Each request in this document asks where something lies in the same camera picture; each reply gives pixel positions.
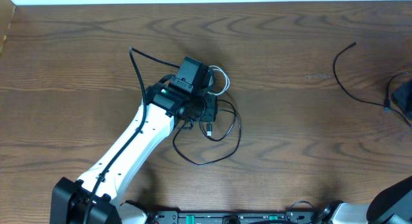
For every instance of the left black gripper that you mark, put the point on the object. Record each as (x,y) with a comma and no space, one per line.
(210,107)

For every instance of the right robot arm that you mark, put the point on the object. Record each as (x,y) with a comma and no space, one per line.
(392,205)

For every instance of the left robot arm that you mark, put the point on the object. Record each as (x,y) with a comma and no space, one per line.
(96,196)

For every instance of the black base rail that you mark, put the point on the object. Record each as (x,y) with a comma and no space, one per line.
(296,213)

